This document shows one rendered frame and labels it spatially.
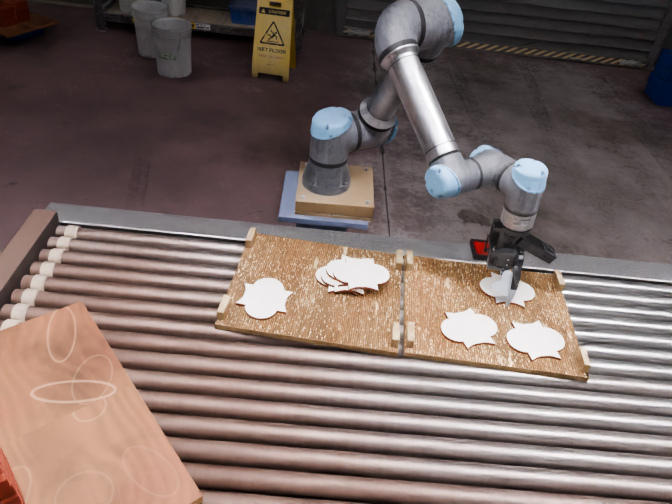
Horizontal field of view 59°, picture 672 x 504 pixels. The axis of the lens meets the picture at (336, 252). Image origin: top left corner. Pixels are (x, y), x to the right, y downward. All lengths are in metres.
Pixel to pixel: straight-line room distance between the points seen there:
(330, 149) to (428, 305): 0.56
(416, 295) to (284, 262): 0.34
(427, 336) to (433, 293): 0.15
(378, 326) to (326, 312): 0.12
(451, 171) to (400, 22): 0.37
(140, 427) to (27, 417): 0.18
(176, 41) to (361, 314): 3.65
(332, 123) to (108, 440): 1.05
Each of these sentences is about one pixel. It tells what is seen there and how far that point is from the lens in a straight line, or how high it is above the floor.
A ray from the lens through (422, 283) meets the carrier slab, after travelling 1.50.
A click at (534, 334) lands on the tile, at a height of 0.94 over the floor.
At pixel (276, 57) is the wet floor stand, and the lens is 4.84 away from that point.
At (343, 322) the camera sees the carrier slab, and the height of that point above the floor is 0.94.
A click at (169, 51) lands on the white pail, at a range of 4.81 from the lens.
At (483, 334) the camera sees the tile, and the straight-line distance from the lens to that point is 1.41.
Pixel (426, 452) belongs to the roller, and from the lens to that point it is 1.21.
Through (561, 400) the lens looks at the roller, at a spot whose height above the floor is 0.91.
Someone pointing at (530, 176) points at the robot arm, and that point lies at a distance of 1.33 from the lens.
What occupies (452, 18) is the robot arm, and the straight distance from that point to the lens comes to 1.53.
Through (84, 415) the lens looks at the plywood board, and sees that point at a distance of 1.09.
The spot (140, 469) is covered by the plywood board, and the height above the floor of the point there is 1.04.
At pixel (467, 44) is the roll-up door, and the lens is 6.17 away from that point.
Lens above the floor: 1.90
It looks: 38 degrees down
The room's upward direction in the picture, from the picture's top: 7 degrees clockwise
